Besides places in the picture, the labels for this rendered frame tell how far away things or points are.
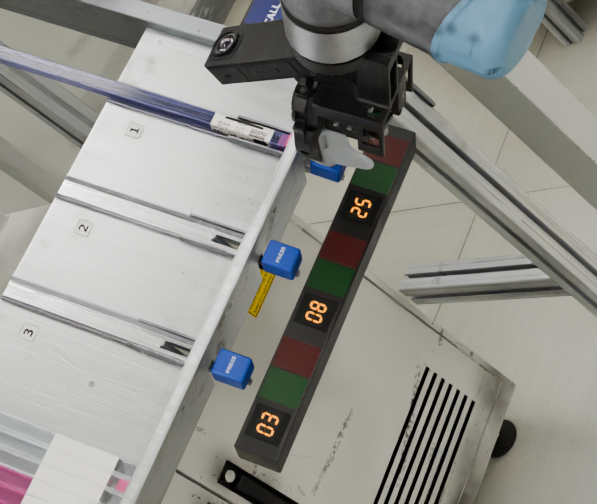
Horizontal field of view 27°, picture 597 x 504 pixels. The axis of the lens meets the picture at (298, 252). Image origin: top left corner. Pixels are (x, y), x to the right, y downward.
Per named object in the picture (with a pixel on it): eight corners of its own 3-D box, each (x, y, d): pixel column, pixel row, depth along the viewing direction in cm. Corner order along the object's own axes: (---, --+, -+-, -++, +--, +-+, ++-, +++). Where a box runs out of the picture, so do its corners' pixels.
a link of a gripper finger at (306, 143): (315, 175, 109) (307, 123, 101) (299, 170, 110) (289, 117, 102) (335, 131, 111) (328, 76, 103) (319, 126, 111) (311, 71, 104)
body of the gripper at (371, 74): (382, 165, 104) (378, 85, 93) (287, 135, 106) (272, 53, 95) (414, 91, 107) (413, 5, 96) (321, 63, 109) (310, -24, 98)
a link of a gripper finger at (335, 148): (370, 203, 113) (366, 151, 105) (309, 183, 115) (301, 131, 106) (382, 174, 114) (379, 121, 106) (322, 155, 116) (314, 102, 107)
